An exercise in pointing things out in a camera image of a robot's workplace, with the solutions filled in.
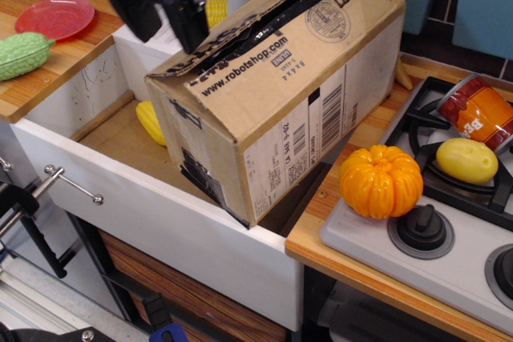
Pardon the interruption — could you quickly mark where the brown cardboard shipping box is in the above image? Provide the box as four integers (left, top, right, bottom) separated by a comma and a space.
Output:
146, 0, 406, 227

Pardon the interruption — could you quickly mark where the red plastic plate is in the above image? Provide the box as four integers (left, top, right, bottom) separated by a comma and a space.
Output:
14, 0, 95, 40

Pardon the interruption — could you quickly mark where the yellow toy corn cob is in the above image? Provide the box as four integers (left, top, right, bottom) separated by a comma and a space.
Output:
205, 0, 228, 29

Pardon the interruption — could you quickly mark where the yellow toy squash in sink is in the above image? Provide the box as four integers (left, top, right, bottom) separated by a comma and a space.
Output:
135, 101, 167, 147

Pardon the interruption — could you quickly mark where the green toy bitter gourd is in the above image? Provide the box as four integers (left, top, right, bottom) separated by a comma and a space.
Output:
1, 32, 55, 81

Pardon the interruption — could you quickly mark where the white toy sink basin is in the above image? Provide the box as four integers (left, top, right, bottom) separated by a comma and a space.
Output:
11, 12, 303, 332

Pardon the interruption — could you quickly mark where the black metal table clamp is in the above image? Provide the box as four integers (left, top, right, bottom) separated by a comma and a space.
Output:
1, 165, 104, 278

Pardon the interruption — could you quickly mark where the orange toy pumpkin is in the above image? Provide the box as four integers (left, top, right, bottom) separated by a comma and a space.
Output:
339, 144, 424, 219

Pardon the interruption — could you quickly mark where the red orange beans can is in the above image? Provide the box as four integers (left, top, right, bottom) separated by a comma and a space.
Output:
436, 74, 512, 155

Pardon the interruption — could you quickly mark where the yellow toy potato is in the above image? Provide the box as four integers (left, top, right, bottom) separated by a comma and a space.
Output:
436, 138, 499, 184

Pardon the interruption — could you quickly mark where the grey toy stove top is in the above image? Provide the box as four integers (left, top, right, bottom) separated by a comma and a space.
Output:
321, 77, 512, 333

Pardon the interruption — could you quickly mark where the black stove knob at edge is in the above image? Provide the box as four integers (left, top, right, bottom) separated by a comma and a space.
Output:
485, 243, 512, 310

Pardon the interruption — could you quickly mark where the blue black clamp handle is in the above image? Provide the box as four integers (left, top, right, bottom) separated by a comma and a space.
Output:
142, 293, 188, 342

